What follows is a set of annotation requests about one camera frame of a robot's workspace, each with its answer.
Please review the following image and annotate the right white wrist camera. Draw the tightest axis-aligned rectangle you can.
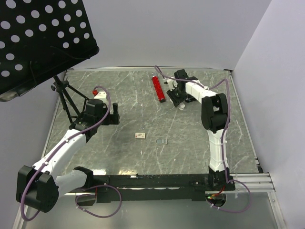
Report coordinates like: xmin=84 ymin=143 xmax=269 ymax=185
xmin=163 ymin=79 xmax=178 ymax=90

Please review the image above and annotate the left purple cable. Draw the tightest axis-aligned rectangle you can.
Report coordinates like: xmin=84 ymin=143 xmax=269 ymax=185
xmin=20 ymin=86 xmax=122 ymax=221

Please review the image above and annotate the aluminium frame rail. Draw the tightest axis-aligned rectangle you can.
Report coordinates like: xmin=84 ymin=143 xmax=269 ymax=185
xmin=233 ymin=173 xmax=275 ymax=193

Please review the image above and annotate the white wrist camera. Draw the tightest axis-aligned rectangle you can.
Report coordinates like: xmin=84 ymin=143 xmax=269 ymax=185
xmin=92 ymin=89 xmax=108 ymax=101
xmin=163 ymin=79 xmax=178 ymax=90

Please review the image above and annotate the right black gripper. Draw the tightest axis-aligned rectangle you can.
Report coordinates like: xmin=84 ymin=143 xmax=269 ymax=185
xmin=166 ymin=85 xmax=188 ymax=107

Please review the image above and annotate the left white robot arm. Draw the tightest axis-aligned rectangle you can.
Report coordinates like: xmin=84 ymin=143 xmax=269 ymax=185
xmin=16 ymin=98 xmax=120 ymax=213

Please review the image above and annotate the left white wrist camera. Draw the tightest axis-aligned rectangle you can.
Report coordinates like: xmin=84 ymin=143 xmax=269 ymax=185
xmin=92 ymin=89 xmax=108 ymax=101

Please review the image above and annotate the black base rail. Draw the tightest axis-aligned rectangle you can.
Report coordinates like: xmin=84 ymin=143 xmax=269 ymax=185
xmin=81 ymin=174 xmax=235 ymax=203

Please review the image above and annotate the red cylindrical tube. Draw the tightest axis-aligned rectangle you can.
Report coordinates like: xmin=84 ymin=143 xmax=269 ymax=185
xmin=151 ymin=73 xmax=166 ymax=103

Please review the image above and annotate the white staple box sleeve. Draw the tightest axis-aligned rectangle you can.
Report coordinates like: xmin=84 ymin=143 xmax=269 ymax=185
xmin=135 ymin=132 xmax=146 ymax=139

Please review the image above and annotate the black tripod stand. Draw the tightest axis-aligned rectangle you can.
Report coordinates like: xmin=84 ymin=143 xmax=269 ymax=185
xmin=51 ymin=75 xmax=89 ymax=124

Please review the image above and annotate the black perforated music stand desk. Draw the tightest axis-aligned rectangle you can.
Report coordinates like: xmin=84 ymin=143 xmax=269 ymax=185
xmin=0 ymin=0 xmax=99 ymax=102

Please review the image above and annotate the black stapler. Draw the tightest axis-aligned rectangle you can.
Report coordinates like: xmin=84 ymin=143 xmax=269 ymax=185
xmin=185 ymin=94 xmax=196 ymax=103

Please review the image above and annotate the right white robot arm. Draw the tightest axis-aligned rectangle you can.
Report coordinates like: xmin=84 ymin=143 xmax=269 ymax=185
xmin=167 ymin=69 xmax=230 ymax=190

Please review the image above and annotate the white stapler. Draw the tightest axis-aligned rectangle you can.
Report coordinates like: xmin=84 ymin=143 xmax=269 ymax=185
xmin=177 ymin=103 xmax=185 ymax=110

